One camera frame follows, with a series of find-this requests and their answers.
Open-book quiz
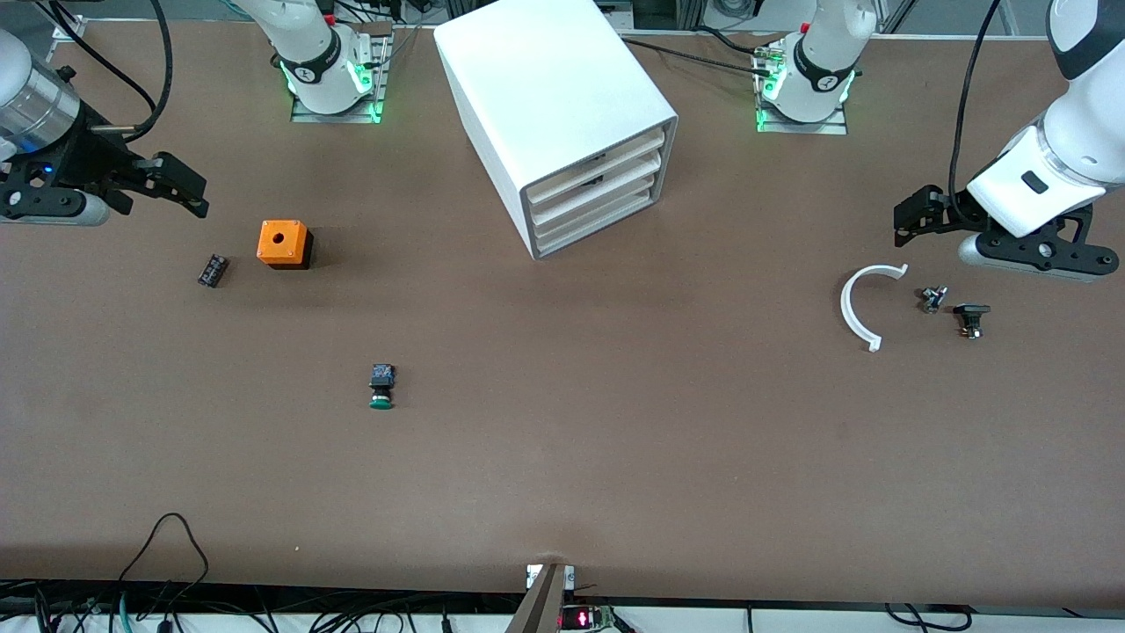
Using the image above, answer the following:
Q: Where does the small black switch part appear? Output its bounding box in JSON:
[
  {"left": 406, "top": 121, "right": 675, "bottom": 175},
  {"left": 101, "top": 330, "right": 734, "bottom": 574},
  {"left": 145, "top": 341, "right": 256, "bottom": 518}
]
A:
[{"left": 953, "top": 302, "right": 992, "bottom": 340}]

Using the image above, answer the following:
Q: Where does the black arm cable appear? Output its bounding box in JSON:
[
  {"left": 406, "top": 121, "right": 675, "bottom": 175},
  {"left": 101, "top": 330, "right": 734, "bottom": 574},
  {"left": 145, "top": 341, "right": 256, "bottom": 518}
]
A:
[
  {"left": 33, "top": 0, "right": 175, "bottom": 143},
  {"left": 947, "top": 0, "right": 1004, "bottom": 217}
]

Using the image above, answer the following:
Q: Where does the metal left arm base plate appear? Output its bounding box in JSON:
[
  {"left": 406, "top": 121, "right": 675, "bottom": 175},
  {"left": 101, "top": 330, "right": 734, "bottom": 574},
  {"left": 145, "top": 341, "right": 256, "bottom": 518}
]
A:
[{"left": 753, "top": 48, "right": 850, "bottom": 136}]

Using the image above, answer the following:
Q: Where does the black cable loop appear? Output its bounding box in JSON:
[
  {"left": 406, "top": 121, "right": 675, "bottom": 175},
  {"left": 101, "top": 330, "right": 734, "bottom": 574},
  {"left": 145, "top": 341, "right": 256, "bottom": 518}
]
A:
[{"left": 882, "top": 602, "right": 975, "bottom": 633}]

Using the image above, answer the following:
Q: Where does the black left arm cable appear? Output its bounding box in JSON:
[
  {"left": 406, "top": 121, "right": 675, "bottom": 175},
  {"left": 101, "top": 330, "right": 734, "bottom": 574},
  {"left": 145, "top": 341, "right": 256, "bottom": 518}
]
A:
[{"left": 947, "top": 0, "right": 1004, "bottom": 217}]

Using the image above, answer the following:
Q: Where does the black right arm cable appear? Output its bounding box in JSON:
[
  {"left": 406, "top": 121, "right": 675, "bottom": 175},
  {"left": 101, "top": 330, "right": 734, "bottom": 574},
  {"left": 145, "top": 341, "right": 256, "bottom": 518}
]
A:
[{"left": 33, "top": 0, "right": 175, "bottom": 143}]

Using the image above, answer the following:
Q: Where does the thin black looped cable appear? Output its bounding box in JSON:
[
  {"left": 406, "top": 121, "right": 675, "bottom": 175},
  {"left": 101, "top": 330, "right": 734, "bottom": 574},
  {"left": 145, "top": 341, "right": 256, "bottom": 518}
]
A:
[{"left": 117, "top": 513, "right": 211, "bottom": 608}]

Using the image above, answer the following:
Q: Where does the black cable behind cabinet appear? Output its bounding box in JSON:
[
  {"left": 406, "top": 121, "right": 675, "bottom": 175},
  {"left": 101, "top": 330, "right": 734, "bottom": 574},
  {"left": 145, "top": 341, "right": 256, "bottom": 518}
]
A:
[{"left": 620, "top": 25, "right": 779, "bottom": 82}]

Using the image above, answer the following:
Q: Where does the green mushroom push button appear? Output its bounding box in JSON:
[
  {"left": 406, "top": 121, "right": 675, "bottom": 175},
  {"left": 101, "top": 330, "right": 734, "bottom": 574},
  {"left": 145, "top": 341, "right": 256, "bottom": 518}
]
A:
[{"left": 367, "top": 363, "right": 397, "bottom": 411}]

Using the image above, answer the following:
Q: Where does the white curved plastic bracket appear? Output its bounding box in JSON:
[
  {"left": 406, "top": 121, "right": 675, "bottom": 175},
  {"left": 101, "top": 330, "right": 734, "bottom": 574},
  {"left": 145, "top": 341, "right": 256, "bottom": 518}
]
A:
[{"left": 839, "top": 263, "right": 910, "bottom": 353}]

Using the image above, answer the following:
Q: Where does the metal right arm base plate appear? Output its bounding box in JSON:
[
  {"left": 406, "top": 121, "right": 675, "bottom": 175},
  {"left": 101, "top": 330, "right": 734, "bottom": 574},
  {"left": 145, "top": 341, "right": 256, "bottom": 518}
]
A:
[{"left": 289, "top": 33, "right": 393, "bottom": 125}]

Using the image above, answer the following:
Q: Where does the orange button enclosure box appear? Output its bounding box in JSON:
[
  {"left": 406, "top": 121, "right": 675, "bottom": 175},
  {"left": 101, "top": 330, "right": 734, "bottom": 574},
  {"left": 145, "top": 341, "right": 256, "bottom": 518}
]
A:
[{"left": 256, "top": 219, "right": 315, "bottom": 271}]

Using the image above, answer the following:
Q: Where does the device with red display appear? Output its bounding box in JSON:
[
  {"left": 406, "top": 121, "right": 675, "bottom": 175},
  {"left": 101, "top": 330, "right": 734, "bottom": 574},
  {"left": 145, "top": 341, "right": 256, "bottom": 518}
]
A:
[{"left": 561, "top": 604, "right": 618, "bottom": 633}]

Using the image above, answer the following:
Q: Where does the white drawer cabinet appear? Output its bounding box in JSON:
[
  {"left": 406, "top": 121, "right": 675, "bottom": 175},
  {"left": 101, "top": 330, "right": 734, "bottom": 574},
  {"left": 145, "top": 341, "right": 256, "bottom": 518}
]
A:
[{"left": 433, "top": 0, "right": 680, "bottom": 261}]

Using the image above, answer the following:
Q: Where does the tangled black cable bundle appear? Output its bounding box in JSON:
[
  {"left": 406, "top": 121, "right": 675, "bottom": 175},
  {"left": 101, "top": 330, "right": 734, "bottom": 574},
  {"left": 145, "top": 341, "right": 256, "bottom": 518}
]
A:
[{"left": 0, "top": 578, "right": 521, "bottom": 633}]

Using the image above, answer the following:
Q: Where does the grey camera mount pole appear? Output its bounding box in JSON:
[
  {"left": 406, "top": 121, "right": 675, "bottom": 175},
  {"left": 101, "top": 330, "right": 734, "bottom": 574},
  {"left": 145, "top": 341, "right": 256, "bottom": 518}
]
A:
[{"left": 504, "top": 563, "right": 569, "bottom": 633}]

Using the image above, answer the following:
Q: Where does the white drawer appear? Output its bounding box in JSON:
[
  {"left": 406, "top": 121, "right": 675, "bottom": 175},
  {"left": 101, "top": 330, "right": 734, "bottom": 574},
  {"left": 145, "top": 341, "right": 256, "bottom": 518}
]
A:
[
  {"left": 534, "top": 183, "right": 657, "bottom": 252},
  {"left": 530, "top": 155, "right": 663, "bottom": 226},
  {"left": 525, "top": 127, "right": 667, "bottom": 203}
]

